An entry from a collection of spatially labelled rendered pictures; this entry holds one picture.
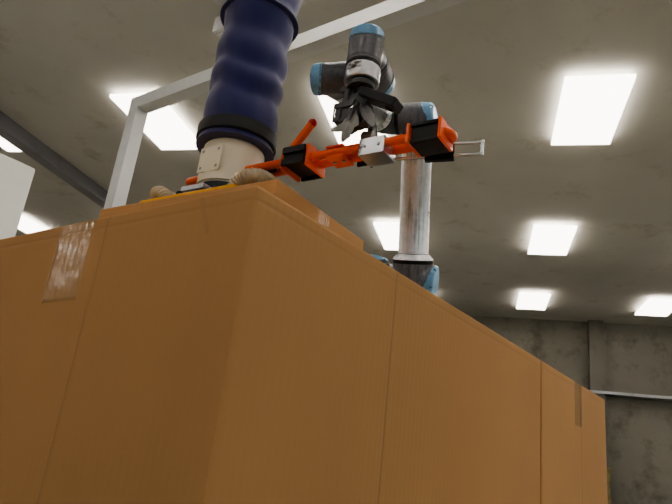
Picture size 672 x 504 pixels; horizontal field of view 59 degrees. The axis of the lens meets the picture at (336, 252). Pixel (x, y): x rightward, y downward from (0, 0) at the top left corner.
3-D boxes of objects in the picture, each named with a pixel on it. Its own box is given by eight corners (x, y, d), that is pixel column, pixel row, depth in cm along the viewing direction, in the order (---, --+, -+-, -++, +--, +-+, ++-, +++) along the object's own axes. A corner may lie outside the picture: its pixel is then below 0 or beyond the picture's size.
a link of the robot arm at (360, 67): (386, 75, 154) (368, 53, 147) (385, 92, 152) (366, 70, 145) (357, 84, 159) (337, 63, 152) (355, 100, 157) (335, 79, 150)
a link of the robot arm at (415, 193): (394, 301, 233) (401, 106, 229) (439, 304, 227) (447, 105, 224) (384, 305, 218) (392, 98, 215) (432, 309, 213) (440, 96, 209)
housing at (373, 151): (356, 155, 140) (358, 138, 141) (370, 168, 145) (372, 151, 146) (383, 150, 136) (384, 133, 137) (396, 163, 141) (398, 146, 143)
